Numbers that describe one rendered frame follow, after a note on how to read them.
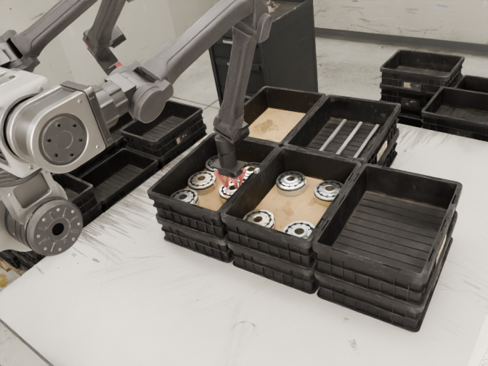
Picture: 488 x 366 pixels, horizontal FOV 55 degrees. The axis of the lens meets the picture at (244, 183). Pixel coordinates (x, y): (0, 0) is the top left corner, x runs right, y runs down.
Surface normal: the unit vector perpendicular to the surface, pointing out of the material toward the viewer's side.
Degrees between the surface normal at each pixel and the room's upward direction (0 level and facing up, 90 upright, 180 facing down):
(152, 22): 90
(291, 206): 0
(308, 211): 0
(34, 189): 90
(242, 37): 90
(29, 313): 0
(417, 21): 90
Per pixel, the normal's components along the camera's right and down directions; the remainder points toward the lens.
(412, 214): -0.14, -0.79
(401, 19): -0.60, 0.55
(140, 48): 0.78, 0.27
